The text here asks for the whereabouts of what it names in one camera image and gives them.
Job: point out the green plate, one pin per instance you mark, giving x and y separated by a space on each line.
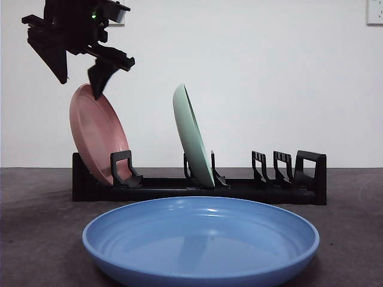
188 134

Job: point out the blue plate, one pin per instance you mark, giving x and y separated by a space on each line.
194 254

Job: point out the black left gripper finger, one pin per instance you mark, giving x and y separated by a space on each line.
54 59
100 77

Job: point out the black plastic plate rack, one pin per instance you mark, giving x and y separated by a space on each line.
164 188

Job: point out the pink plate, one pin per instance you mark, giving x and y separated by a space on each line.
95 140

